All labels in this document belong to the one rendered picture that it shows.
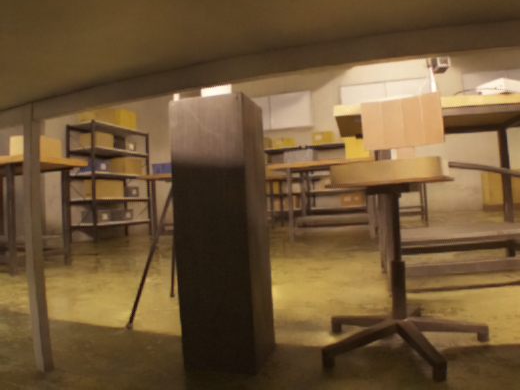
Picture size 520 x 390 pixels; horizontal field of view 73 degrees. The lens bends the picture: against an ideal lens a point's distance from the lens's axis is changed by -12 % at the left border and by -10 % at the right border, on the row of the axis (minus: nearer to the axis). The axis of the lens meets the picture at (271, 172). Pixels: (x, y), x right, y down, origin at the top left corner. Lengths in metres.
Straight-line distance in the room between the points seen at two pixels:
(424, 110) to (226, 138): 0.80
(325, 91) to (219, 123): 8.97
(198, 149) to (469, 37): 0.79
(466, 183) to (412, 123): 8.22
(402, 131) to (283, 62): 0.80
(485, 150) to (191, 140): 9.07
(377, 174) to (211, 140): 0.50
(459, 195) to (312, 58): 8.96
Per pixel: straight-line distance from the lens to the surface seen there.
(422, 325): 1.40
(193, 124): 1.21
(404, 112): 1.62
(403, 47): 0.90
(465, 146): 9.84
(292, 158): 5.09
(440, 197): 9.69
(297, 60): 0.92
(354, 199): 9.14
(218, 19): 0.80
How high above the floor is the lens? 0.52
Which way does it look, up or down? 4 degrees up
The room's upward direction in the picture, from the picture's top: 3 degrees counter-clockwise
